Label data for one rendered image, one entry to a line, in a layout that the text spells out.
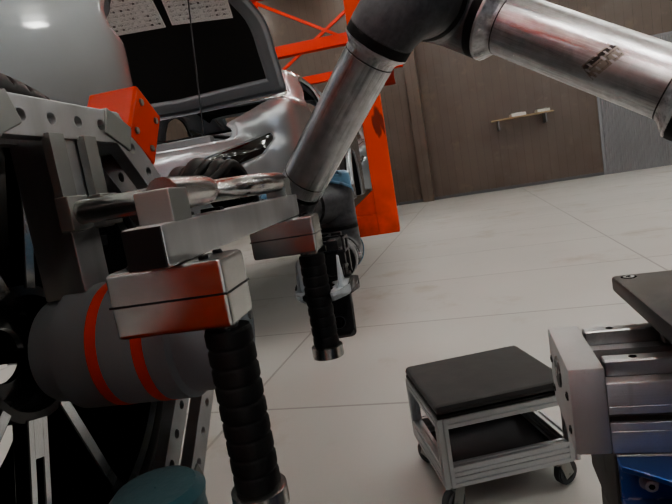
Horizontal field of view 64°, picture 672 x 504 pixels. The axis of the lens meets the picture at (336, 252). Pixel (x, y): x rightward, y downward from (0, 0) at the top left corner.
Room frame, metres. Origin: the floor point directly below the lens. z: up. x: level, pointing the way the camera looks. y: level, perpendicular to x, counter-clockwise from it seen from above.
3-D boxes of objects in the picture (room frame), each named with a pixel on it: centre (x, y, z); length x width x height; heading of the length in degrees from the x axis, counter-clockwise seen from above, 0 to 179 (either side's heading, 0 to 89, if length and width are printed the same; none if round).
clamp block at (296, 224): (0.73, 0.06, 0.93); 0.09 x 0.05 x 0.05; 81
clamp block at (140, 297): (0.40, 0.12, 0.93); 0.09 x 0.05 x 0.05; 81
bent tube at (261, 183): (0.68, 0.16, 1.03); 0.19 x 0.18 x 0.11; 81
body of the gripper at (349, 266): (0.87, 0.01, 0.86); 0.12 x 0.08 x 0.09; 171
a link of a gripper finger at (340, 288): (0.76, 0.00, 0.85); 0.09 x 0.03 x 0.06; 179
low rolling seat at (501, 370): (1.57, -0.38, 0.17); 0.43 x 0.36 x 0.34; 96
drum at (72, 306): (0.59, 0.22, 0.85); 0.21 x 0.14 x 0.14; 81
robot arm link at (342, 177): (1.01, 0.00, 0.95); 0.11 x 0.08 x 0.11; 139
